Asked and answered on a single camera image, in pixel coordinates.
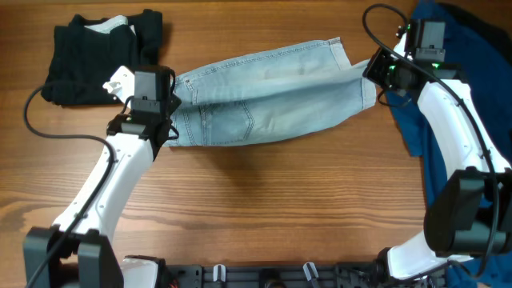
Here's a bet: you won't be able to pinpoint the light blue denim shorts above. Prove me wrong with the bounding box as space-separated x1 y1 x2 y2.
167 38 376 146

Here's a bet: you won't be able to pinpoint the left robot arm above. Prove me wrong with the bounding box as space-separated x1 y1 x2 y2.
23 66 181 288

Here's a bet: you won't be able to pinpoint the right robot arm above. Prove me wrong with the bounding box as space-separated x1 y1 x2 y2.
363 20 511 285

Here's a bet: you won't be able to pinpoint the folded black garment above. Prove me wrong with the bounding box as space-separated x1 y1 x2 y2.
41 9 163 106

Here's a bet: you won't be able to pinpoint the dark blue shirt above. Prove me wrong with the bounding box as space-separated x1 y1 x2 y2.
386 0 512 288

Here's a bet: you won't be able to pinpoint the black garment top right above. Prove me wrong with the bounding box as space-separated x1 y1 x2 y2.
439 2 511 64

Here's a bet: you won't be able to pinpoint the left white rail clip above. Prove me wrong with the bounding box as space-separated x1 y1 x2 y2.
212 264 226 284

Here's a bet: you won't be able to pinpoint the white rail clip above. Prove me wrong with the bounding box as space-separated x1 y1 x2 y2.
212 264 226 284
302 262 320 288

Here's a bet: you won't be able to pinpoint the right white rail clip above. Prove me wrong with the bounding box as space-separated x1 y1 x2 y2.
302 262 320 288

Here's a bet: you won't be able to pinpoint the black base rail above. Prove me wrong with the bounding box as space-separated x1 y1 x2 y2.
158 262 447 288

